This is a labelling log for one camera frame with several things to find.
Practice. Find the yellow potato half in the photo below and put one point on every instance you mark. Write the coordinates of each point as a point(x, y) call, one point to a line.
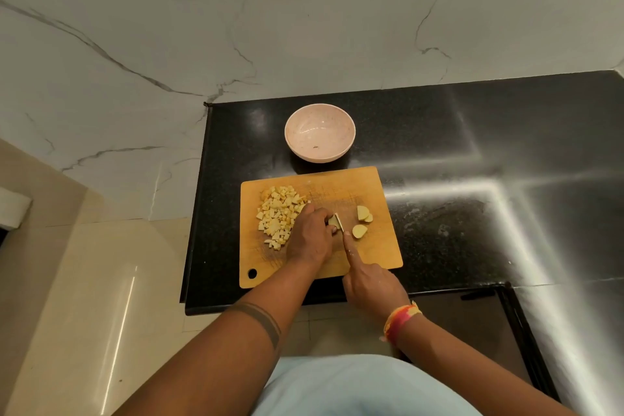
point(361, 212)

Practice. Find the potato end piece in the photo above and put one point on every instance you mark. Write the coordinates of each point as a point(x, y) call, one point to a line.
point(360, 231)

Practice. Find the pink speckled bowl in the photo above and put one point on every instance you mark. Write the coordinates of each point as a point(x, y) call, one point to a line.
point(324, 125)

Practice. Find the pile of diced potato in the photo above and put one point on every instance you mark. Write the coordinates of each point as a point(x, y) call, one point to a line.
point(278, 216)

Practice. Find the person's left forearm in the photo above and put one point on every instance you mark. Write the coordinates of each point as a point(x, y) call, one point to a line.
point(219, 362)

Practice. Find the wooden cutting board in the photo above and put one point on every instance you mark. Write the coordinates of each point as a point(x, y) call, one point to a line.
point(380, 250)

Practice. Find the person's right hand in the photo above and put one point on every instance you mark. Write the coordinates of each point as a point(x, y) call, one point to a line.
point(375, 291)

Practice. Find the person's left hand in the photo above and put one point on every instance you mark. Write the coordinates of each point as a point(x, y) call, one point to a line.
point(307, 240)

